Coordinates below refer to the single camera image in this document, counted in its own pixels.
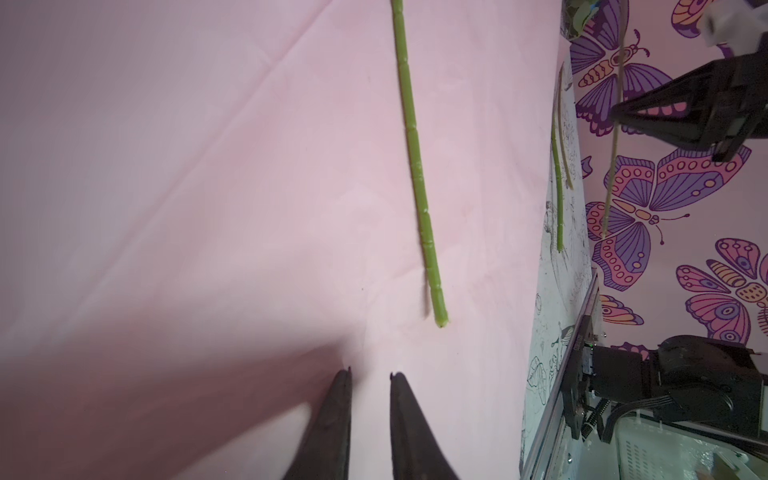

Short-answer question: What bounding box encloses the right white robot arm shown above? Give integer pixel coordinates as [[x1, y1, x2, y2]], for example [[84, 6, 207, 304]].
[[571, 1, 767, 442]]

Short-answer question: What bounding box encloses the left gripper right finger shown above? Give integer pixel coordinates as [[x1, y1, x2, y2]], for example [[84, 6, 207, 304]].
[[389, 372, 458, 480]]

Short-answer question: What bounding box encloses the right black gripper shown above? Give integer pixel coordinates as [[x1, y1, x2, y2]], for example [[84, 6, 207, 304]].
[[610, 0, 768, 163]]

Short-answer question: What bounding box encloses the pink purple wrapping paper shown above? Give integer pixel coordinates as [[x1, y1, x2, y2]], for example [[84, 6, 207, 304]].
[[1, 1, 560, 479]]

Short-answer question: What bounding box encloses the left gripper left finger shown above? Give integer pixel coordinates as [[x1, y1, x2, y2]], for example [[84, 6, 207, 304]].
[[284, 369, 353, 480]]

